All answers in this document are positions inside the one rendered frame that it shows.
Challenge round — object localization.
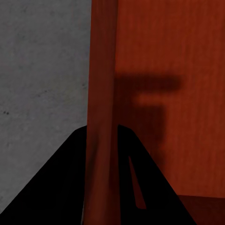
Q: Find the storage box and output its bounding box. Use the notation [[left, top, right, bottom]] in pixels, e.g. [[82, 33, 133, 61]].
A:
[[83, 0, 225, 225]]

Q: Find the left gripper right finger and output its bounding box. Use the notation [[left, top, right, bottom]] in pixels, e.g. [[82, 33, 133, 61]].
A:
[[118, 125, 197, 225]]

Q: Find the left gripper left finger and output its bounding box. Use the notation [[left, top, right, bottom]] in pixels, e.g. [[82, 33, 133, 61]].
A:
[[0, 126, 87, 225]]

